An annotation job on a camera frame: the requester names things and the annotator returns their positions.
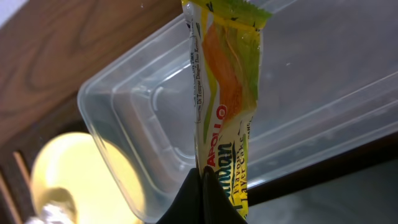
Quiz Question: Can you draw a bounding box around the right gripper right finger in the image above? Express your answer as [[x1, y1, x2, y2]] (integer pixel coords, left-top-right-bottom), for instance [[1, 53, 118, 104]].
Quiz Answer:
[[202, 166, 247, 224]]

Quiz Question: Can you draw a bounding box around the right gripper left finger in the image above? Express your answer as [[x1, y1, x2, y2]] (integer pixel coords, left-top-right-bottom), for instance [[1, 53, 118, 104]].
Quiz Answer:
[[157, 168, 204, 224]]

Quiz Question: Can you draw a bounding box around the white tissue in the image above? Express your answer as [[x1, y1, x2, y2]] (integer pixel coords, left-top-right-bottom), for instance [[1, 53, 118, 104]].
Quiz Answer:
[[25, 188, 77, 224]]

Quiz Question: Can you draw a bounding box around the green orange snack wrapper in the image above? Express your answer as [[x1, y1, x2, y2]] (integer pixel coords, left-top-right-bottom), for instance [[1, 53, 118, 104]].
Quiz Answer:
[[182, 0, 271, 218]]

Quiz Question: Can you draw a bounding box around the black waste tray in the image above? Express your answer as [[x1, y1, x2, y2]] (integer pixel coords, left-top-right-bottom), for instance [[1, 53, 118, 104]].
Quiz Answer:
[[247, 133, 397, 224]]

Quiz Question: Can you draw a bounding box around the yellow plate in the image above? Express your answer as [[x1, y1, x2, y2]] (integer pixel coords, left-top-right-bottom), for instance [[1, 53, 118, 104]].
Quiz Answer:
[[30, 132, 141, 224]]

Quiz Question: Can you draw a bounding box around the dark brown serving tray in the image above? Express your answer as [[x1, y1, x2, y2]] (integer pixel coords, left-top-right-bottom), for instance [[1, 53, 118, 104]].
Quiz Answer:
[[1, 93, 88, 223]]

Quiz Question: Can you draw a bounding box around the clear plastic bin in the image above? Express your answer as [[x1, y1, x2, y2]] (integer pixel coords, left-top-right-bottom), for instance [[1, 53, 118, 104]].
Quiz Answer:
[[78, 0, 397, 223]]

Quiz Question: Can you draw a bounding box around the right wooden chopstick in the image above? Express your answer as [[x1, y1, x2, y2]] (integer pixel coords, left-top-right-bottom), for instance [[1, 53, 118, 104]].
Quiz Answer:
[[12, 151, 30, 188]]

